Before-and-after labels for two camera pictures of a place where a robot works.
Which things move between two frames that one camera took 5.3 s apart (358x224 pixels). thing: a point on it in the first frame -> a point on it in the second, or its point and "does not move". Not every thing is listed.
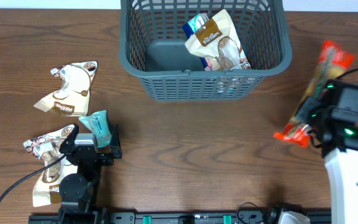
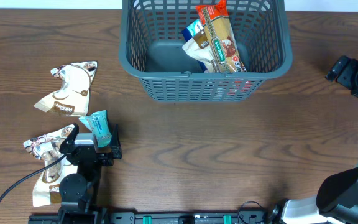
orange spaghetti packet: (333, 61) -> (227, 54)
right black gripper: (305, 110) -> (345, 73)
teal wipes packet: (99, 122) does not move
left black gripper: (106, 160) does not move
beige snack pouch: (72, 99) does not move
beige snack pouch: (46, 188) does not move
